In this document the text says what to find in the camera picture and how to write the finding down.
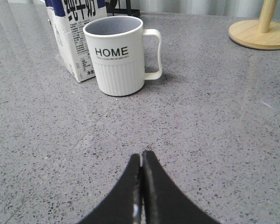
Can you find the black wire mug rack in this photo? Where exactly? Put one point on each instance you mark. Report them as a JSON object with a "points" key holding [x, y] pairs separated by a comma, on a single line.
{"points": [[113, 7]]}

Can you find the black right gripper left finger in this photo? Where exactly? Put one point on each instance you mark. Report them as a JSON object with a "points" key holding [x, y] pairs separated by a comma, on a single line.
{"points": [[123, 204]]}

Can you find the white HOME cup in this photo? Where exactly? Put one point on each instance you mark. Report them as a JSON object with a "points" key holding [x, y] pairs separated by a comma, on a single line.
{"points": [[116, 49]]}

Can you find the wooden paper towel holder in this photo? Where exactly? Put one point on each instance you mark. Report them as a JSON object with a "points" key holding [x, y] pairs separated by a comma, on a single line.
{"points": [[263, 34]]}

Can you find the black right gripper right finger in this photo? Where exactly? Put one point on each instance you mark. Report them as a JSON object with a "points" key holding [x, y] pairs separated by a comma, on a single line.
{"points": [[163, 200]]}

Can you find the blue white milk carton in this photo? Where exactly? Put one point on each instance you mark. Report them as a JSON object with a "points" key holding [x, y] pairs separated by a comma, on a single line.
{"points": [[68, 18]]}

